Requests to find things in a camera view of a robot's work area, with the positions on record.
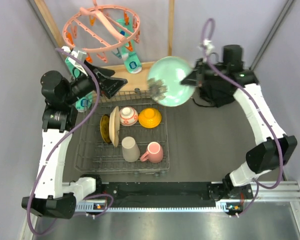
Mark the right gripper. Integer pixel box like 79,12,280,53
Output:
181,57,229,88

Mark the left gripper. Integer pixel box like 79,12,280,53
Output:
63,59,127,105

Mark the mint green flower plate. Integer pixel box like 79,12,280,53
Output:
146,56,196,107

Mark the white orange patterned bowl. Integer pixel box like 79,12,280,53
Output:
119,106,138,126

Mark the beige bird plate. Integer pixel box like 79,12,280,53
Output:
109,106,120,148

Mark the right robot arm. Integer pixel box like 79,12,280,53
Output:
181,44,298,199

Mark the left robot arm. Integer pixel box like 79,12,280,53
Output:
21,61,128,219

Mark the black cloth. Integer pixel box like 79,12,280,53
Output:
191,85,236,108

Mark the wooden stand tray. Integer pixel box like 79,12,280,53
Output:
29,0,175,91

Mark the mint green blue sock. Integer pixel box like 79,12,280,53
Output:
64,56,95,112

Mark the yellow patterned small plate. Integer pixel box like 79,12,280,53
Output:
99,114,112,144

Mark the yellow ribbed bowl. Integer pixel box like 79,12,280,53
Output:
138,107,162,129

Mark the pink round clothes hanger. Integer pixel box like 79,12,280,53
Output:
62,0,141,63

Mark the beige tumbler cup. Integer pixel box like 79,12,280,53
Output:
121,136,141,163

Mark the pink mug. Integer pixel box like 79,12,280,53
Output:
140,141,164,164

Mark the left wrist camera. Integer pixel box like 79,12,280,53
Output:
61,46,88,62

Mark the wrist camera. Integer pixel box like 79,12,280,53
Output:
61,46,88,62
198,38,215,56

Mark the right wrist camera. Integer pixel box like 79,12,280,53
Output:
198,38,215,56

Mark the grey wire dish rack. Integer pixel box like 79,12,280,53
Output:
74,89,170,174

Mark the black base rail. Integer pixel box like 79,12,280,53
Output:
97,182,253,208

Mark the aluminium extrusion rail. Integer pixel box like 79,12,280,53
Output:
214,181,300,213

